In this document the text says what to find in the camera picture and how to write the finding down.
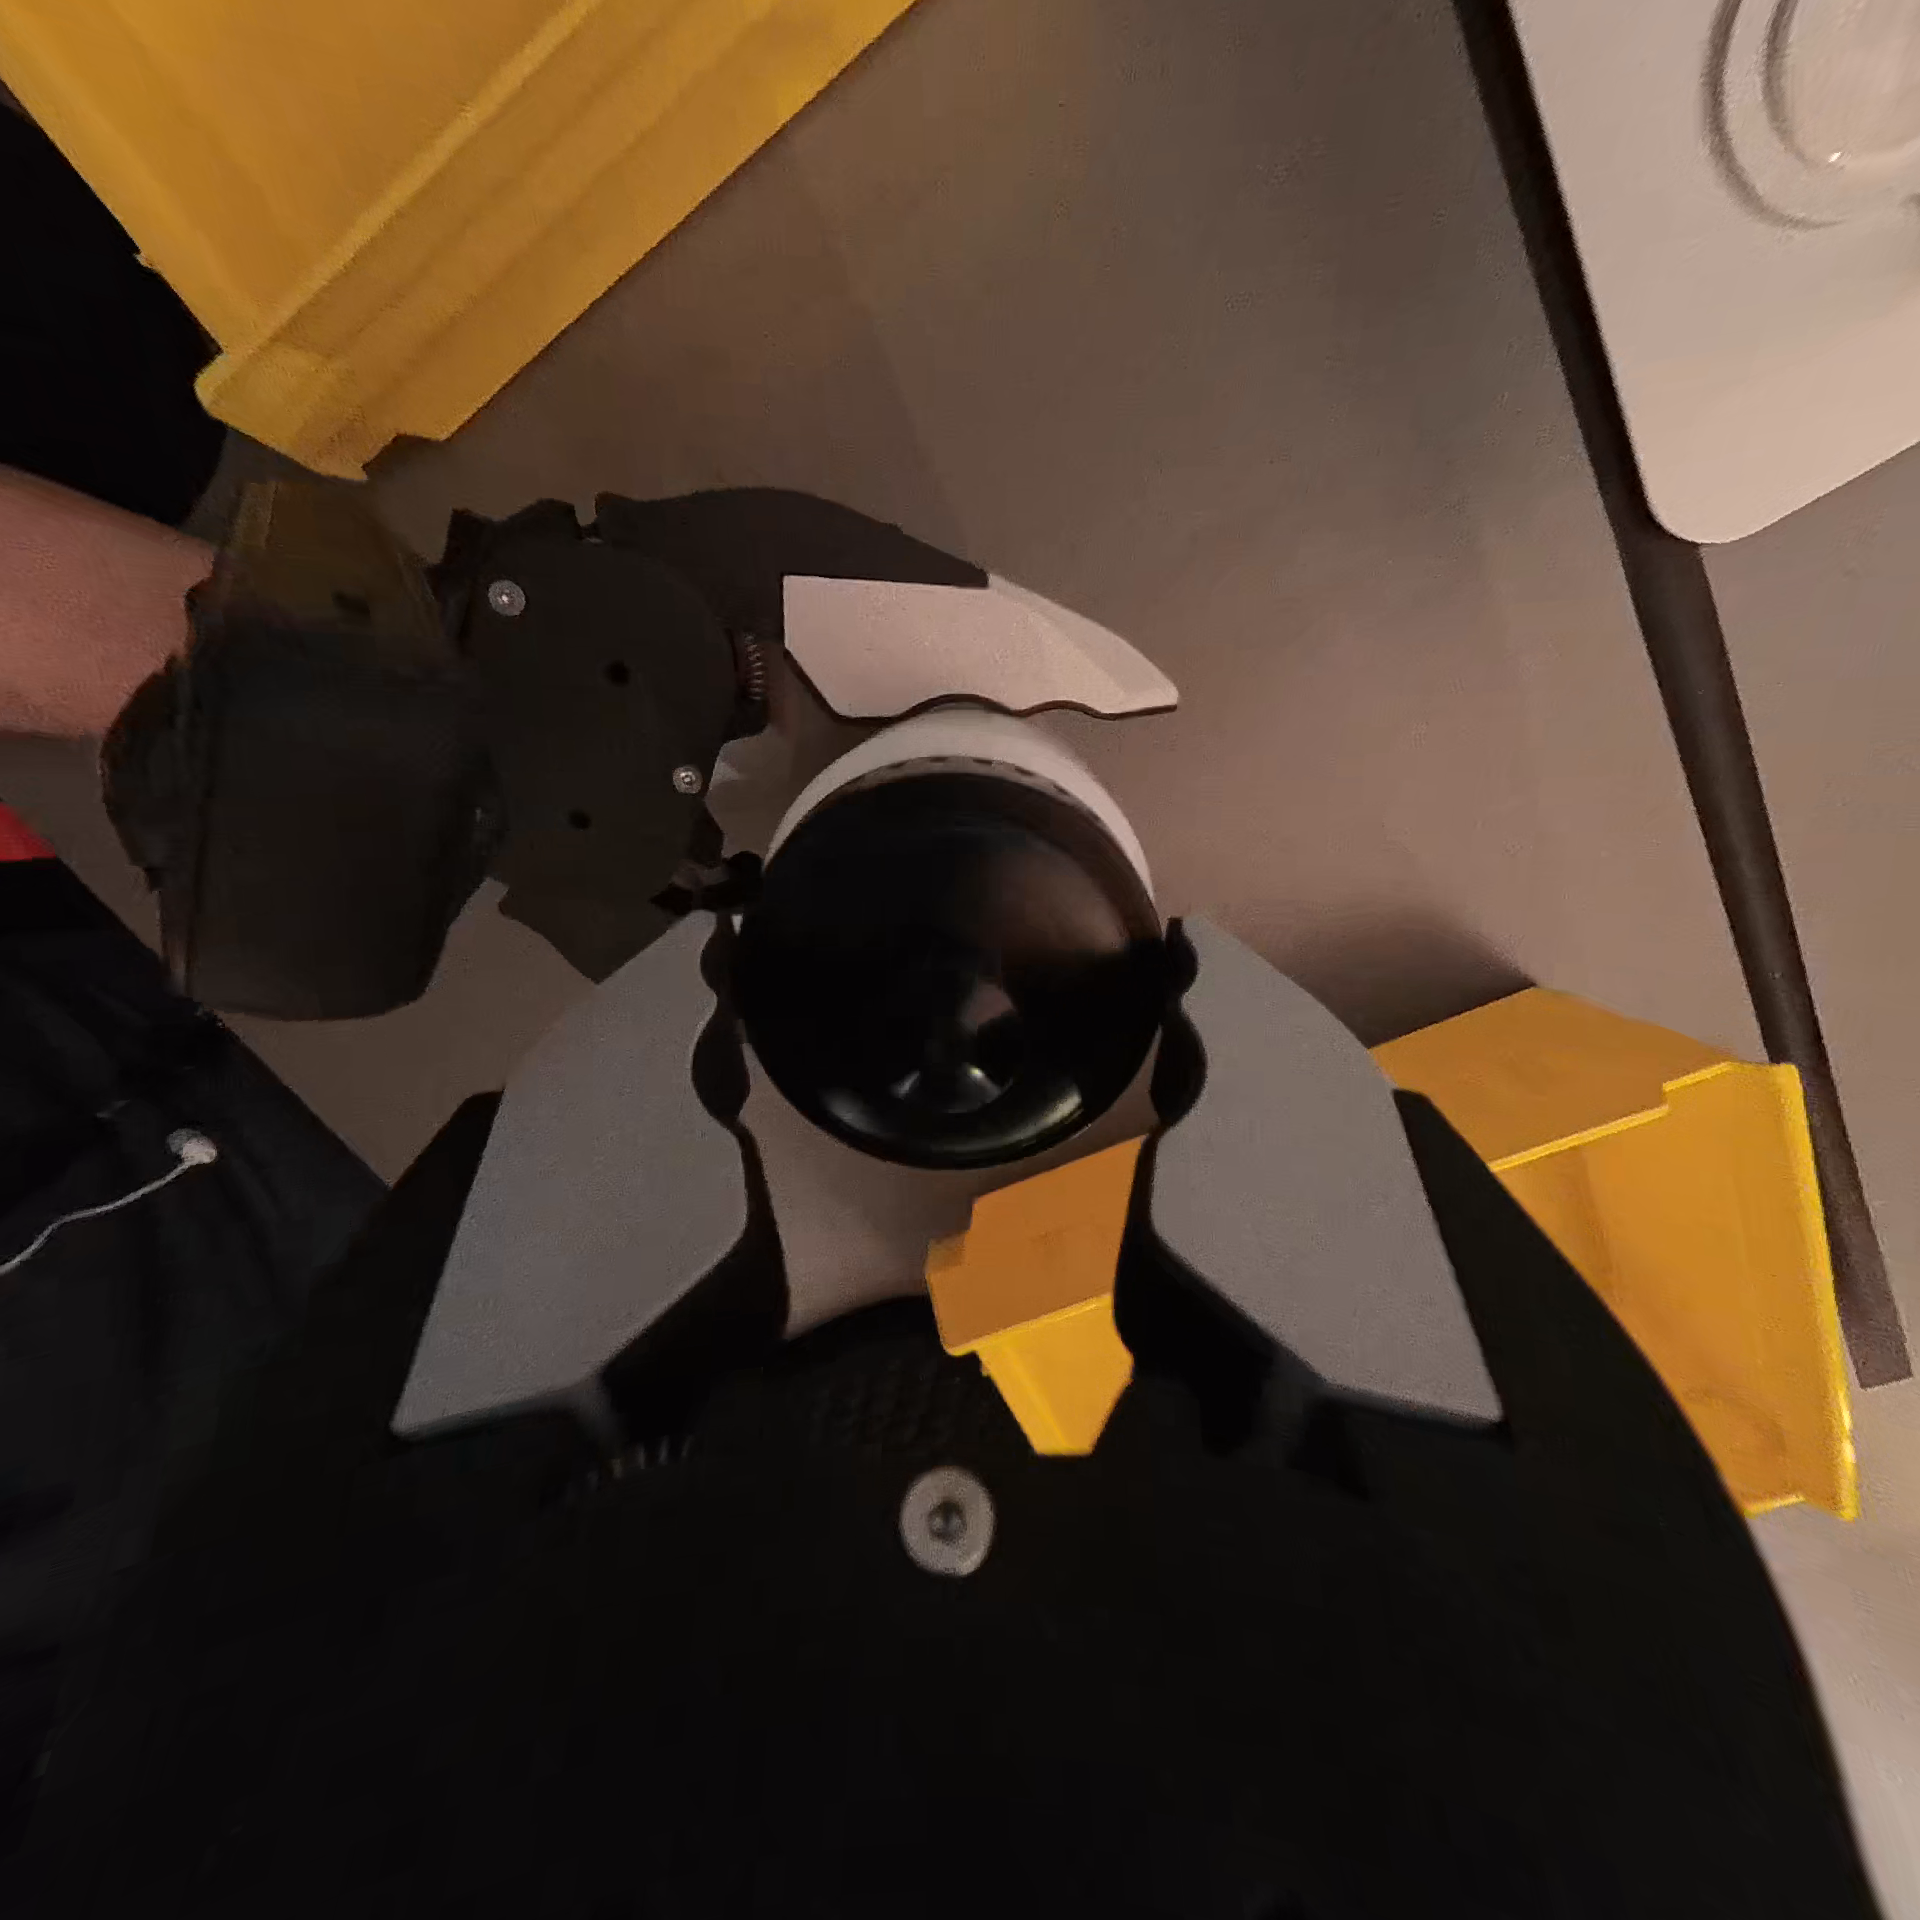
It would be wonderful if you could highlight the person's left forearm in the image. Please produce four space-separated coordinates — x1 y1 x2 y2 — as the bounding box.
0 463 220 742

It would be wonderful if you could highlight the black bottle lid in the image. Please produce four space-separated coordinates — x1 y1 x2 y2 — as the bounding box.
728 772 1167 1172

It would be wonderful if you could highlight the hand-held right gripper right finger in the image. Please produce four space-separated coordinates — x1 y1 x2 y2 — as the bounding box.
1113 913 1503 1427

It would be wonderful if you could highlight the white earphone cable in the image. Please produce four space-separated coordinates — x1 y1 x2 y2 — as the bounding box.
0 1128 222 1280

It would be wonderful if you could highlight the yellow plastic bin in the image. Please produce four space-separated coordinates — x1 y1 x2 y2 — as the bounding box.
925 986 1862 1526
0 0 920 482

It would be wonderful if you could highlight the person's dark clothing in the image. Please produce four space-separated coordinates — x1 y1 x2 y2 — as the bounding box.
0 862 396 1652

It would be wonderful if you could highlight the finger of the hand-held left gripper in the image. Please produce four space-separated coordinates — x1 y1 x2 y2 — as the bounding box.
780 570 1182 726

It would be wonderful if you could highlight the white plastic bottle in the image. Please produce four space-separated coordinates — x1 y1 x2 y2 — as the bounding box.
765 703 1163 1135

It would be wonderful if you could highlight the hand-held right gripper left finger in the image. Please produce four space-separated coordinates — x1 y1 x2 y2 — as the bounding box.
390 907 789 1440

